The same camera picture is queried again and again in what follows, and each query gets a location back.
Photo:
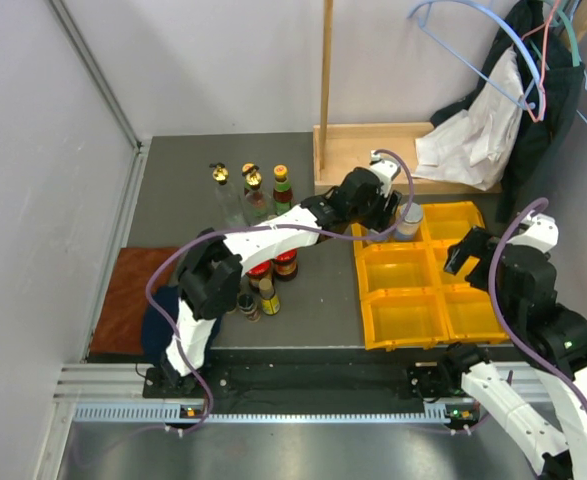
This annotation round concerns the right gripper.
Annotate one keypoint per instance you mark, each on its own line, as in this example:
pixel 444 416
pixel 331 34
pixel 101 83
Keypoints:
pixel 475 243

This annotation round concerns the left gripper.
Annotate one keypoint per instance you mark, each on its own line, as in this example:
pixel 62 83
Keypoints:
pixel 381 219

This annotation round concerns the silver lid spice jar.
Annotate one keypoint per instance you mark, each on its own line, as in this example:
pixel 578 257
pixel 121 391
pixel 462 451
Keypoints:
pixel 411 217
pixel 375 237

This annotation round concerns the yellow label brown cap bottle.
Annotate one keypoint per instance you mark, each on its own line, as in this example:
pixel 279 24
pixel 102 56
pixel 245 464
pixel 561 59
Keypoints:
pixel 269 299

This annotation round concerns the black cap spice jar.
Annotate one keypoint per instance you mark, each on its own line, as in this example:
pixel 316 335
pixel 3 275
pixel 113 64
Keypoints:
pixel 248 307

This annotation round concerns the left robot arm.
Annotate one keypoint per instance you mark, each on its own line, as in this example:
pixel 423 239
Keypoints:
pixel 214 264

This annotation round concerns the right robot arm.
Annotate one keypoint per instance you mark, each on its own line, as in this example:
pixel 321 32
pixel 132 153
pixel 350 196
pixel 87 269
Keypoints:
pixel 554 344

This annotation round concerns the yellow bin back right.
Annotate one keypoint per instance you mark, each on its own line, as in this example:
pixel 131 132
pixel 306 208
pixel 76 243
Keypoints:
pixel 451 221

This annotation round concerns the yellow bin back left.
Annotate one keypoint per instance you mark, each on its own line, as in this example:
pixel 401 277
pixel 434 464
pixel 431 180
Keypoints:
pixel 359 231

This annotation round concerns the yellow bin middle left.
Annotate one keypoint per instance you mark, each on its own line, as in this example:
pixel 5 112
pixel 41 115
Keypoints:
pixel 393 266

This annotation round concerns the yellow bin front right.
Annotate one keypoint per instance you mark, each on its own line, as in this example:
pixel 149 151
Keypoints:
pixel 470 317

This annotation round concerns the red sauce bottle yellow cap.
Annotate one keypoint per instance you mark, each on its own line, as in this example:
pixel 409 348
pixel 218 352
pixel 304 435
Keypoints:
pixel 282 192

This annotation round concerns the white crumpled cloth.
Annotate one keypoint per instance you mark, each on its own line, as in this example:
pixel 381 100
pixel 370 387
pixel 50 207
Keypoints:
pixel 472 147

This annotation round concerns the red lid jar right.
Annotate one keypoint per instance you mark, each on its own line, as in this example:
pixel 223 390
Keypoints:
pixel 285 265

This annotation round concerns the red lid jar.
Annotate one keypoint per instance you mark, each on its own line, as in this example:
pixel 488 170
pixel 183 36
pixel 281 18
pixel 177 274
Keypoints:
pixel 261 271
pixel 285 265

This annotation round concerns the clear bottle red label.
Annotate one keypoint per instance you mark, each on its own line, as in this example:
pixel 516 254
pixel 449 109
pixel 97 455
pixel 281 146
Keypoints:
pixel 258 203

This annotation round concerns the yellow bin front left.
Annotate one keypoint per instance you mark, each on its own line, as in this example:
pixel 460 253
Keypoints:
pixel 403 317

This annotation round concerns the green bottle gold pourer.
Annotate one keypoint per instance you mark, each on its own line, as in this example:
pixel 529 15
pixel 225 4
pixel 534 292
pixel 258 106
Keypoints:
pixel 248 172

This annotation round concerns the red lid jar left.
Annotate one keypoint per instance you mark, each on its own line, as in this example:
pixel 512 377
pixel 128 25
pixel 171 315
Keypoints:
pixel 261 271

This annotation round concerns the clear bottle gold pourer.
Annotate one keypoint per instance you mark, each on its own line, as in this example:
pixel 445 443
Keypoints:
pixel 227 196

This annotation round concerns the dark green jacket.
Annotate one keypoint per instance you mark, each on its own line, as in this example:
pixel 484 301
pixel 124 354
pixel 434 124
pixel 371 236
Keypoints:
pixel 537 143

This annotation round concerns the blue clothes hanger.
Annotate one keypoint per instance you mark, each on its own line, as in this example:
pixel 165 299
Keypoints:
pixel 532 96

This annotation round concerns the wooden pole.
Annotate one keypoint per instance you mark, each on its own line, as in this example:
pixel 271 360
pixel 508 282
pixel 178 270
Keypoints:
pixel 328 9

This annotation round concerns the green clothes hanger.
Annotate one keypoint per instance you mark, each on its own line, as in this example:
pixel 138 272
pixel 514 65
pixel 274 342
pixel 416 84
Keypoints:
pixel 557 16

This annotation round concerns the pink clothes hanger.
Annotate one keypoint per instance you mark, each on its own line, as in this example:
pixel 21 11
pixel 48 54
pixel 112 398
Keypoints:
pixel 540 60

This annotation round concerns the navy blue cloth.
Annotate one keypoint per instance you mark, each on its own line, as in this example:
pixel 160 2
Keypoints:
pixel 156 333

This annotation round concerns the brown orange cloth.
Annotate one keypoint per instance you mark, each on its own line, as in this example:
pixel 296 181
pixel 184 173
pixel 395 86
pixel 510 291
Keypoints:
pixel 119 327

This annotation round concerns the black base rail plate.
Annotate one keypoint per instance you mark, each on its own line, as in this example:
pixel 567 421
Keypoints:
pixel 298 387

